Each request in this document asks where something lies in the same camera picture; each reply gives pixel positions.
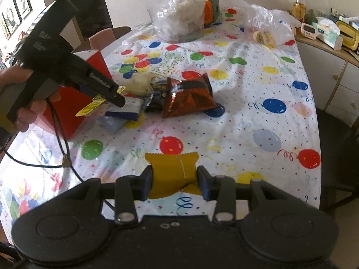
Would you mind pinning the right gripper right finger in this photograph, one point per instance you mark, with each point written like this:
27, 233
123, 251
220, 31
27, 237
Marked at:
207, 184

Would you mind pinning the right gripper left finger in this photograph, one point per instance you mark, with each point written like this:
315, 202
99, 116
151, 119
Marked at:
146, 182

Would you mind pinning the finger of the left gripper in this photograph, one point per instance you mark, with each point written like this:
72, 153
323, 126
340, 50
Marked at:
116, 99

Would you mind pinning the yellow minion snack pack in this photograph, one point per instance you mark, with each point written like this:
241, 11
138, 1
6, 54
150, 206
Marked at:
95, 103

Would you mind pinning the yellow snack packet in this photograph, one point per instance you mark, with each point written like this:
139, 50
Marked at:
173, 174

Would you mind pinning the black snack packet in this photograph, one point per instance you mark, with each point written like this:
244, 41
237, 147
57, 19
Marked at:
158, 96

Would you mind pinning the brown foil snack bag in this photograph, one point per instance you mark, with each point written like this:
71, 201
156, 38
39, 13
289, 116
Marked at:
184, 97

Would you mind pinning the left hand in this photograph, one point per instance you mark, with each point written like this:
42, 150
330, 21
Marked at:
23, 98

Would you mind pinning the wooden chair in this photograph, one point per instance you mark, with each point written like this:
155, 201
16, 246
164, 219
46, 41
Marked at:
103, 38

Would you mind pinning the red cardboard box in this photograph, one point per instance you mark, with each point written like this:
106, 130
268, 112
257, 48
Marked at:
72, 101

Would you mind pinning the balloon print tablecloth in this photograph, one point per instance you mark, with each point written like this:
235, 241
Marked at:
264, 127

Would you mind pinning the clear bag with white contents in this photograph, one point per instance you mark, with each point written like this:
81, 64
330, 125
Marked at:
177, 21

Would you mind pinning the orange green toy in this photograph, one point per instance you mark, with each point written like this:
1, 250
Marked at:
211, 12

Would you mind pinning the white cabinet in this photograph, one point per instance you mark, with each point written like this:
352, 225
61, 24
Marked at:
333, 76

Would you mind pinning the clear bag with tape rolls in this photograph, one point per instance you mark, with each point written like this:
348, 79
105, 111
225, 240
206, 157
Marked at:
269, 27

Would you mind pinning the white digital timer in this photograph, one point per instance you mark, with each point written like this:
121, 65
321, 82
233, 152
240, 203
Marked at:
308, 31

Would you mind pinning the tissue box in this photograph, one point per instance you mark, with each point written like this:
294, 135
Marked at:
328, 32

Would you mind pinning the glass jar amber liquid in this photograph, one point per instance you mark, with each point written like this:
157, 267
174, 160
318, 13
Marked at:
298, 9

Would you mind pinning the yellow container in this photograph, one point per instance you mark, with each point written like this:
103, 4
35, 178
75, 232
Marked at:
349, 35

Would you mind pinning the framed wall pictures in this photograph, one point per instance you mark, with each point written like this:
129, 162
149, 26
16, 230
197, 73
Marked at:
13, 13

